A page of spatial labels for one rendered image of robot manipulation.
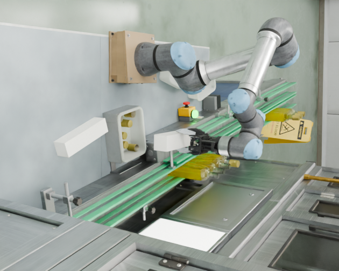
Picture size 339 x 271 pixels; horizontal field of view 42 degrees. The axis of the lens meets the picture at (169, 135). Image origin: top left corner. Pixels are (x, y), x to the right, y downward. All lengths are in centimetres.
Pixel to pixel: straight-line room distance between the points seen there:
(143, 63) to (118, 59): 11
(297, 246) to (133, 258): 93
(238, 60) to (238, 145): 43
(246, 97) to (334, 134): 657
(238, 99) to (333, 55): 632
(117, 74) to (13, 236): 95
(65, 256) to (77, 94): 91
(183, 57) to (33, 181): 77
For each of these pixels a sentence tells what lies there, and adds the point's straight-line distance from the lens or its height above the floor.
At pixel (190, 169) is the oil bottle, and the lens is 209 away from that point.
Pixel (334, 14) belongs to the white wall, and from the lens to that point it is 779.
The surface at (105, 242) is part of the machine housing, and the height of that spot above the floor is 137.
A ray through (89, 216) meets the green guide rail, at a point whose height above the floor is 95.
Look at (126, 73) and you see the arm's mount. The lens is 191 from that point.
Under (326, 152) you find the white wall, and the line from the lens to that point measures 822.
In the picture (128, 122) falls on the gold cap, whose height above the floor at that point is 81.
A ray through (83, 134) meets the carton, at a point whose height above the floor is 81.
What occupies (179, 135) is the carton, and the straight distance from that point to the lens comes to 178.
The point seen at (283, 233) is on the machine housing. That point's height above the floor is 148.
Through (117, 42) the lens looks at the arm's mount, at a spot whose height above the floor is 79.
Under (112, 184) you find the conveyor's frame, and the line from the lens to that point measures 189.
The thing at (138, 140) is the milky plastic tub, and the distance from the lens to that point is 206.
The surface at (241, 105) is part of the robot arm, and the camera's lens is 155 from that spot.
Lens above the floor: 204
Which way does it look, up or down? 33 degrees down
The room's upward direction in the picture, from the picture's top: 96 degrees clockwise
